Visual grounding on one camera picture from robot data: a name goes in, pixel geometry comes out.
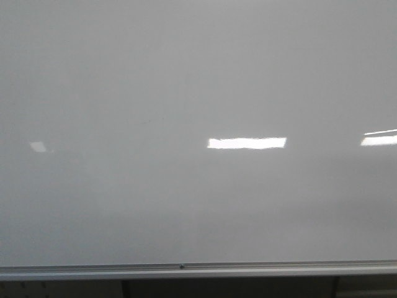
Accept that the white whiteboard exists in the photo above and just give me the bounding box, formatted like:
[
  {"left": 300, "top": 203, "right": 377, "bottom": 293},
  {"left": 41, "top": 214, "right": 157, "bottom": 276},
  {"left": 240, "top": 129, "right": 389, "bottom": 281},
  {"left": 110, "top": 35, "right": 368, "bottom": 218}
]
[{"left": 1, "top": 1, "right": 396, "bottom": 266}]

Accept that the aluminium whiteboard tray rail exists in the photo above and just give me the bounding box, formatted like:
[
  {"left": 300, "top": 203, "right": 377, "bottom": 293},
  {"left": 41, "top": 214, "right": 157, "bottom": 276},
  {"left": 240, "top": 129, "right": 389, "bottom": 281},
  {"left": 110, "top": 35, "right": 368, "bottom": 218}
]
[{"left": 1, "top": 260, "right": 396, "bottom": 281}]

